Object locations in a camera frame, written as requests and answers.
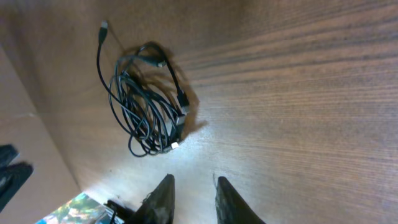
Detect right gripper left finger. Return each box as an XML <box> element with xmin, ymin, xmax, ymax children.
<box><xmin>126</xmin><ymin>174</ymin><xmax>175</xmax><ymax>224</ymax></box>

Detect black object at left edge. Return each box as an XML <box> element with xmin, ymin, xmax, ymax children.
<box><xmin>1</xmin><ymin>144</ymin><xmax>34</xmax><ymax>211</ymax></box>

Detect black usb cables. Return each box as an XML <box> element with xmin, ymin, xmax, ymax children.
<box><xmin>95</xmin><ymin>20</ymin><xmax>191</xmax><ymax>158</ymax></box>

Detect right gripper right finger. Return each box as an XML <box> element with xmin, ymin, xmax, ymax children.
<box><xmin>215</xmin><ymin>176</ymin><xmax>266</xmax><ymax>224</ymax></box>

